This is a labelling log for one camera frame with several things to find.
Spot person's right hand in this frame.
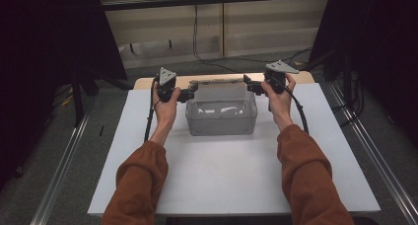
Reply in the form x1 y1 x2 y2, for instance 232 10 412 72
260 72 297 124

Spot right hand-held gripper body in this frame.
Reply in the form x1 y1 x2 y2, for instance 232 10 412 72
263 59 301 96

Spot black curtain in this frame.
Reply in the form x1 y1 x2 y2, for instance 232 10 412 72
309 0 418 150
0 0 128 190

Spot black floor cables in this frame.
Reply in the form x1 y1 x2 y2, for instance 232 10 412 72
330 72 367 128

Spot hand-held gripper black cable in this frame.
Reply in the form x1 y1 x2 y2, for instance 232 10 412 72
143 76 163 143
283 84 311 135

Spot metal floor rail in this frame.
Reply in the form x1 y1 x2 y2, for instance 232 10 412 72
328 81 418 225
29 96 97 225

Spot white table sheet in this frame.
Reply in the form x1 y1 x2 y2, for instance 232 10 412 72
87 82 383 218

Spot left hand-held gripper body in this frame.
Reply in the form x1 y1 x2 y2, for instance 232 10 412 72
156 66 181 104

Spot black metal stand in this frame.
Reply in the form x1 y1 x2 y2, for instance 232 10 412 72
70 66 101 128

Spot clear plastic storage box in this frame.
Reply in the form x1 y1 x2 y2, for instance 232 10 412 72
184 92 258 137

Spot right hand-held gripper black cable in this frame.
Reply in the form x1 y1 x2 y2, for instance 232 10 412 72
283 84 311 135

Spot person's left hand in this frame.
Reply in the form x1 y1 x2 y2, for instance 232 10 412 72
152 86 182 131

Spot left hand-held gripper black cable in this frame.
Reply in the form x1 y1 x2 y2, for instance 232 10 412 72
143 76 163 143

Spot black wall cable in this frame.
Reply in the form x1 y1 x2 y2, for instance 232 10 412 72
191 4 314 73

